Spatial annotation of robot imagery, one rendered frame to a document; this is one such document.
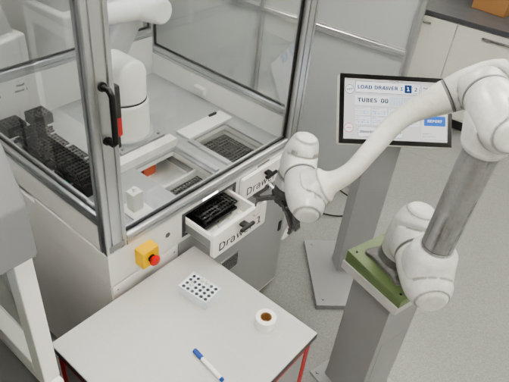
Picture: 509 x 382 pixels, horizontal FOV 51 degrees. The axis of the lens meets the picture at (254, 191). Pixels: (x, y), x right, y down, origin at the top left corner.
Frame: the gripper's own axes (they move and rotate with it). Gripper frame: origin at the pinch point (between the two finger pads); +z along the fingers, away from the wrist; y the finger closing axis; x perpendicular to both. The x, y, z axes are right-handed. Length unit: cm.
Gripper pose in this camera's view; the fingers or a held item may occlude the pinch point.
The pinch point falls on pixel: (270, 223)
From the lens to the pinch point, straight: 189.2
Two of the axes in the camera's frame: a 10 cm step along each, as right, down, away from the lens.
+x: -6.5, 4.2, -6.3
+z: -2.4, 6.7, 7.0
